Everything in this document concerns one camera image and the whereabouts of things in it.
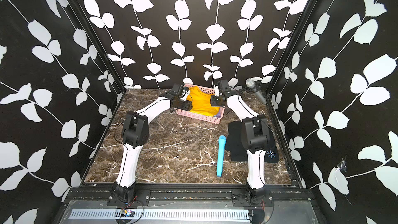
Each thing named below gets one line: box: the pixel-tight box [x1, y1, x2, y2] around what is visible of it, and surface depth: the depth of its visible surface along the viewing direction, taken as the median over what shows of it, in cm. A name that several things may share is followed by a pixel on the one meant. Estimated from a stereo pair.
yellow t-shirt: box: [186, 86, 221, 117], surface depth 108 cm
